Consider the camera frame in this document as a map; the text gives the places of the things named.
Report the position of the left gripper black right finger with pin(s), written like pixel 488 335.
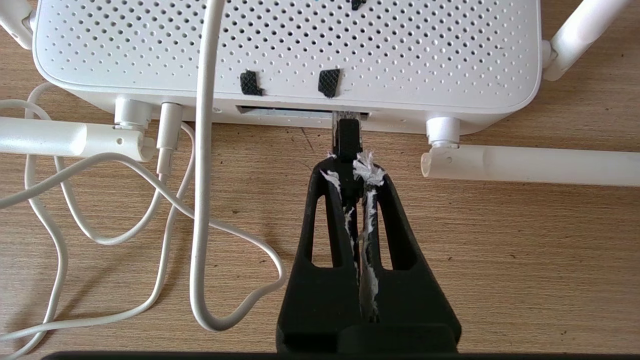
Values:
pixel 415 300

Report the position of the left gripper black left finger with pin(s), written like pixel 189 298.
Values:
pixel 315 300

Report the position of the white router with antennas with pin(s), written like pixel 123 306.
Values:
pixel 375 50

